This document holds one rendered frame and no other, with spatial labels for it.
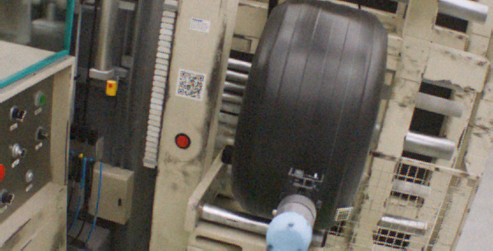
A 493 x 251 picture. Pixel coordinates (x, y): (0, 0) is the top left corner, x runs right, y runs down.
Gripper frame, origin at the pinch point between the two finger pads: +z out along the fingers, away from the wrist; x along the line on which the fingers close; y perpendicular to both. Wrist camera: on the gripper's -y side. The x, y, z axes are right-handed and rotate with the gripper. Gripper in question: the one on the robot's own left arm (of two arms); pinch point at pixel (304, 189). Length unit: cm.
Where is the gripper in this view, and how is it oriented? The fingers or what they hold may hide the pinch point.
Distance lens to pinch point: 136.2
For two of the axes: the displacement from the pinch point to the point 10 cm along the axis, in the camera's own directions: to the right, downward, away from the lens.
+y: 1.9, -9.6, -2.2
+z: 1.8, -1.9, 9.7
